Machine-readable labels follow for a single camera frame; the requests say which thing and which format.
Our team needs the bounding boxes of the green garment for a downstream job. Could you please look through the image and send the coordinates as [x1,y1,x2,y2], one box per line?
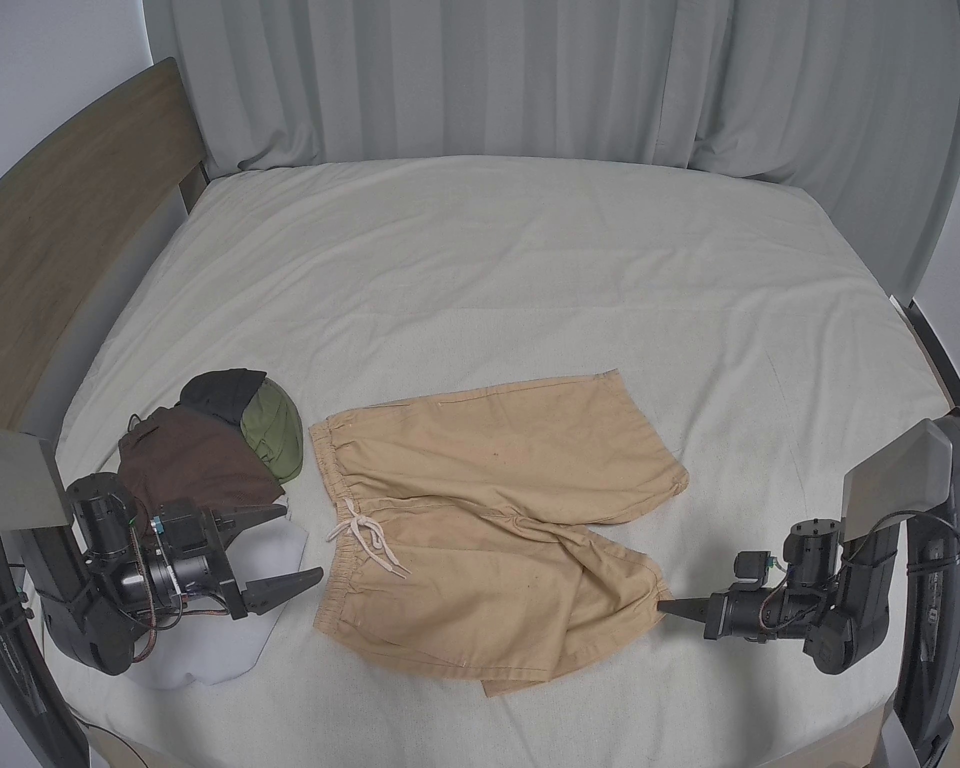
[240,377,305,485]

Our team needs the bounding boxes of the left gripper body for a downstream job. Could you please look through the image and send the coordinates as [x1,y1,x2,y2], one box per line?
[150,511,250,621]

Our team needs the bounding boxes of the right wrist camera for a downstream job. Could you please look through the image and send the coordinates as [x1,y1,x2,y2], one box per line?
[733,551,775,594]

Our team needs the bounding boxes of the bed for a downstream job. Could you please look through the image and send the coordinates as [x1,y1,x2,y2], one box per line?
[0,58,960,768]

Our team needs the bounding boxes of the white garment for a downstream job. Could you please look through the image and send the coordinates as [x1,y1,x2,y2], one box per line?
[123,501,312,690]

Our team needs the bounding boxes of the white curtain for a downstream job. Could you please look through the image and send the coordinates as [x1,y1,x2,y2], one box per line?
[142,0,702,177]
[660,0,960,301]

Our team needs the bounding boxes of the brown garment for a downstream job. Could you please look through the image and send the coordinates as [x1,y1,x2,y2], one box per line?
[117,405,288,526]

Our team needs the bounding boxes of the tan shorts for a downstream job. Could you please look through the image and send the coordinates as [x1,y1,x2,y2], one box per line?
[309,367,690,700]

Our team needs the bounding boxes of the black garment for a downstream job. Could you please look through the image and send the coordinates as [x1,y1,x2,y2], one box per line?
[180,367,268,425]

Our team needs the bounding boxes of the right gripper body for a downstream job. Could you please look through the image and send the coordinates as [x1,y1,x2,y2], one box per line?
[703,588,781,642]

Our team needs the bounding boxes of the black cable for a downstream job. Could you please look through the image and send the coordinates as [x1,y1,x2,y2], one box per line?
[71,718,147,762]

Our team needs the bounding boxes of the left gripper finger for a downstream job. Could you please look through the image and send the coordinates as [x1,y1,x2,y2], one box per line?
[213,504,290,538]
[241,567,325,616]

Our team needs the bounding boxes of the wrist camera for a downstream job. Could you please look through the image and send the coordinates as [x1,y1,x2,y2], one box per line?
[733,551,775,594]
[148,501,210,558]

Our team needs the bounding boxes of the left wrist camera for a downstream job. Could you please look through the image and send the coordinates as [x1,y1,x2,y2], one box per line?
[148,501,210,558]

